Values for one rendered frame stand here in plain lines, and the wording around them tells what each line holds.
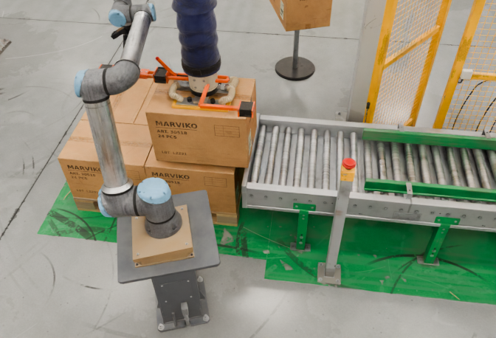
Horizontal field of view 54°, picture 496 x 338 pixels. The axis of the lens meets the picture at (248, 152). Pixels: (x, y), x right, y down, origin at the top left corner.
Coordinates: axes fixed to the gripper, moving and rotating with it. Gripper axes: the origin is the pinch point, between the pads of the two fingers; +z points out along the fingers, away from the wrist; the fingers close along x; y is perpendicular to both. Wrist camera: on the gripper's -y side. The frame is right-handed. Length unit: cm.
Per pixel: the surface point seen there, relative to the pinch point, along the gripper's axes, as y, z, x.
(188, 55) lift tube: 37.2, -7.1, -8.6
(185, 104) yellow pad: 32.9, 24.3, -12.6
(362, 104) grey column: 147, 100, 94
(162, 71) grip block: 16.5, 12.6, 1.3
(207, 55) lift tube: 47.7, -7.3, -7.6
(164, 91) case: 16.1, 27.2, 1.6
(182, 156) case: 29, 61, -20
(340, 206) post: 127, 54, -52
